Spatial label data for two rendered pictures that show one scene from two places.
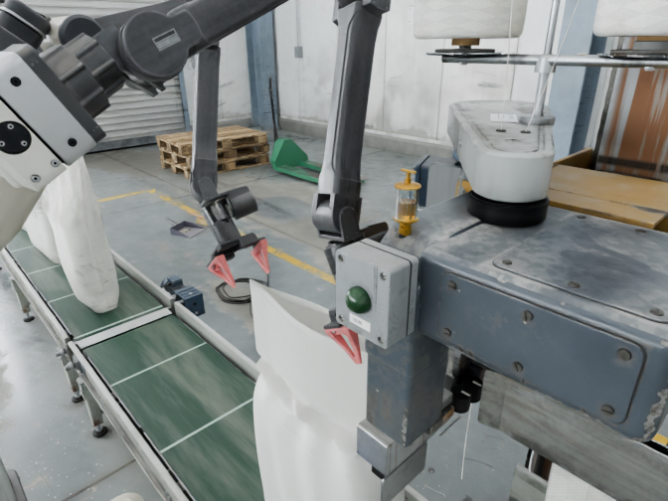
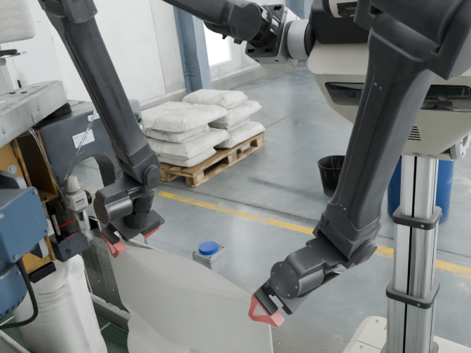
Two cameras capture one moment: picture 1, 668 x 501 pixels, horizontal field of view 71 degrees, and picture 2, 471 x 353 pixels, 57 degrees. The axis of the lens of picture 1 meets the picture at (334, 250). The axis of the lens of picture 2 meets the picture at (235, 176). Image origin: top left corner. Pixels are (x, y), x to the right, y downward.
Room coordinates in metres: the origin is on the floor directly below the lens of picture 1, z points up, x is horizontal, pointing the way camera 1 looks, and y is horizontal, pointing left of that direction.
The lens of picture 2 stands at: (1.62, 0.09, 1.56)
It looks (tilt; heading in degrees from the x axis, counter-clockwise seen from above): 23 degrees down; 173
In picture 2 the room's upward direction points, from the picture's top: 7 degrees counter-clockwise
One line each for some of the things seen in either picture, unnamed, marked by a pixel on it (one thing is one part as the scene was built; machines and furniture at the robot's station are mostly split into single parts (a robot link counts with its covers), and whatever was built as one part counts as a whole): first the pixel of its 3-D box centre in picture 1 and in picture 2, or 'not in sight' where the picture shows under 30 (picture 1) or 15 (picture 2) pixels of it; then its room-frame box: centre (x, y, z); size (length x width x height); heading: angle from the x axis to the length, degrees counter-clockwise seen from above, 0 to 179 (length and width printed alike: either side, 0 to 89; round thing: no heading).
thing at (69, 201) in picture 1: (78, 227); not in sight; (2.05, 1.21, 0.74); 0.47 x 0.22 x 0.72; 41
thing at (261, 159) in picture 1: (215, 160); not in sight; (6.30, 1.61, 0.07); 1.20 x 0.82 x 0.14; 131
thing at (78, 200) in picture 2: not in sight; (79, 206); (0.65, -0.17, 1.14); 0.05 x 0.04 x 0.16; 133
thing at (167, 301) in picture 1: (57, 257); not in sight; (2.56, 1.68, 0.35); 2.26 x 0.48 x 0.14; 43
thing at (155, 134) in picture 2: not in sight; (173, 129); (-2.43, 0.05, 0.44); 0.66 x 0.42 x 0.14; 37
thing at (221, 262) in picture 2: not in sight; (209, 258); (0.46, 0.12, 0.81); 0.08 x 0.08 x 0.06; 43
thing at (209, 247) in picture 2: not in sight; (208, 248); (0.46, 0.12, 0.84); 0.06 x 0.06 x 0.02
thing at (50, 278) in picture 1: (56, 258); not in sight; (2.58, 1.70, 0.34); 2.21 x 0.39 x 0.09; 43
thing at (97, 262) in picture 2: not in sight; (102, 265); (-0.07, -0.34, 0.54); 1.05 x 0.02 x 0.41; 43
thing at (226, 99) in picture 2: not in sight; (213, 99); (-2.91, 0.52, 0.56); 0.67 x 0.43 x 0.15; 43
